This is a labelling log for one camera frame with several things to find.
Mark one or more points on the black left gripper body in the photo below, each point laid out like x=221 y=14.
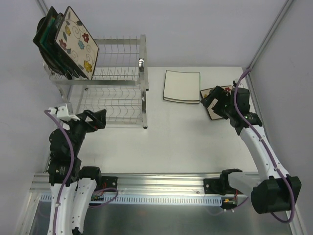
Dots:
x=86 y=119

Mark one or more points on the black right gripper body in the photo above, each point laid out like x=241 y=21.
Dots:
x=220 y=104

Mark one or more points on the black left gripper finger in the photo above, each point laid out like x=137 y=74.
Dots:
x=100 y=119
x=91 y=120

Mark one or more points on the cream floral square plate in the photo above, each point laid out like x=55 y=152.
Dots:
x=91 y=56

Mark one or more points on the dark square teal-centre plate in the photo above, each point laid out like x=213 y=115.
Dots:
x=44 y=39

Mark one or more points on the round silver-rimmed cream plate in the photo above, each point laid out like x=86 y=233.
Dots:
x=45 y=57

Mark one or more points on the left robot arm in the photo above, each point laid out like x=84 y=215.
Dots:
x=69 y=208

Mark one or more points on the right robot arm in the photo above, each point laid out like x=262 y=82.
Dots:
x=277 y=190

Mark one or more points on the stainless steel dish rack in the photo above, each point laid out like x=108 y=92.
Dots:
x=119 y=83

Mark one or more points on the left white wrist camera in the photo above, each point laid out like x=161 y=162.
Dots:
x=64 y=112

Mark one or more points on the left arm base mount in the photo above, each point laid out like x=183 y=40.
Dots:
x=109 y=183

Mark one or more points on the white slotted cable duct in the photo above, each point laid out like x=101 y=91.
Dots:
x=168 y=200

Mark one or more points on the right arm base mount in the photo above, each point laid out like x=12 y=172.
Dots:
x=216 y=186

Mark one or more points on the aluminium frame rail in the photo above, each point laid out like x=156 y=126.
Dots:
x=146 y=184

